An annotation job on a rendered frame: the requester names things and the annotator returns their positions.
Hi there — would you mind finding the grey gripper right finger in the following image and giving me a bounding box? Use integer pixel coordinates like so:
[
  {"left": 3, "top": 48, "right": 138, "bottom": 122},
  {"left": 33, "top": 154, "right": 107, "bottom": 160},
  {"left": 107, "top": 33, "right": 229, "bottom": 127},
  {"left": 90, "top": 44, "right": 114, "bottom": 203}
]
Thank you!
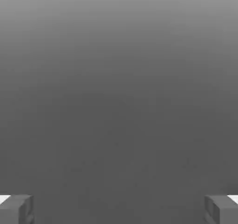
[{"left": 204, "top": 194, "right": 238, "bottom": 224}]

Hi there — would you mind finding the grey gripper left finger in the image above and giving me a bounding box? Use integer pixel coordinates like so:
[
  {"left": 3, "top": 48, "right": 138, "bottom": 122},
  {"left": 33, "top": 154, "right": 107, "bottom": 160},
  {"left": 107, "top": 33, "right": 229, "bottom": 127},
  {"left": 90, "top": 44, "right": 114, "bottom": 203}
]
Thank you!
[{"left": 0, "top": 194, "right": 35, "bottom": 224}]

